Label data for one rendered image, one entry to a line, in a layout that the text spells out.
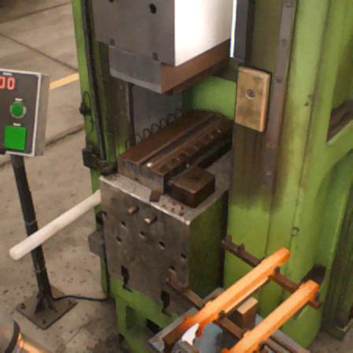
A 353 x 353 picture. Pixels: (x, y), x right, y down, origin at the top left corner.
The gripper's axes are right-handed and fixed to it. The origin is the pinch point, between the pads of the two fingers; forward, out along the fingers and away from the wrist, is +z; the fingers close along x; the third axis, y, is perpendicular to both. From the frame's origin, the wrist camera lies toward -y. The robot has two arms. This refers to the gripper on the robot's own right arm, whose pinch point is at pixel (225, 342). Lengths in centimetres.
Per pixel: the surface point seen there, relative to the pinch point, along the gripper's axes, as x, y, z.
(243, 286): -11.2, 6.8, 19.8
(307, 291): 0.8, 6.9, 29.6
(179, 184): -51, 6, 37
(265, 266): -11.7, 6.9, 29.1
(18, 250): -96, 40, 2
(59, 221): -99, 40, 21
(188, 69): -59, -26, 48
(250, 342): 0.6, 6.9, 8.2
